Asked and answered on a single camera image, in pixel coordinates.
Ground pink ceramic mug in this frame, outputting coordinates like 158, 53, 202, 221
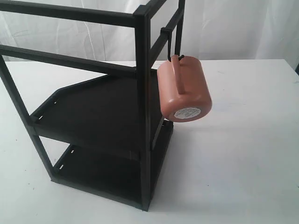
157, 55, 212, 122

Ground black metal hook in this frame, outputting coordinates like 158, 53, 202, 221
160, 27, 173, 62

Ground black metal shelf rack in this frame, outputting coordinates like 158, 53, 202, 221
0, 0, 185, 211

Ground white backdrop curtain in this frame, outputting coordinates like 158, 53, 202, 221
0, 0, 299, 67

